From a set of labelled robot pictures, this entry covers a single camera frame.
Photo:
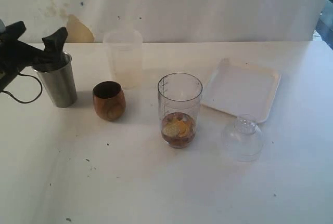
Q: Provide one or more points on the white rectangular tray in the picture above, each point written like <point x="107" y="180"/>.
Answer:
<point x="240" y="87"/>

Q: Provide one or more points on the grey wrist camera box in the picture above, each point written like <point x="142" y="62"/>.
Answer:
<point x="2" y="27"/>

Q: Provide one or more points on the translucent plastic container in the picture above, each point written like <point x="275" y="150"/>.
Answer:
<point x="125" y="56"/>

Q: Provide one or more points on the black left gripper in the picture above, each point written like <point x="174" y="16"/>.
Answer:
<point x="16" y="55"/>

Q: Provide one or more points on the clear plastic shaker cup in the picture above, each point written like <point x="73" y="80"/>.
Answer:
<point x="179" y="96"/>

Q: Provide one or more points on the gold coin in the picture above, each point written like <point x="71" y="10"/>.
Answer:
<point x="171" y="130"/>

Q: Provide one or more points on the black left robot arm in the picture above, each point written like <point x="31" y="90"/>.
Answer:
<point x="16" y="55"/>

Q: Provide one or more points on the clear dome shaker lid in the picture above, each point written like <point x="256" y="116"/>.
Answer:
<point x="242" y="139"/>

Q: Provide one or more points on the brown wooden cup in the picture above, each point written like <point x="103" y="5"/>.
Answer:
<point x="109" y="100"/>

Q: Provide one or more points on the stainless steel cup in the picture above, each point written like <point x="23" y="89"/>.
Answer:
<point x="59" y="83"/>

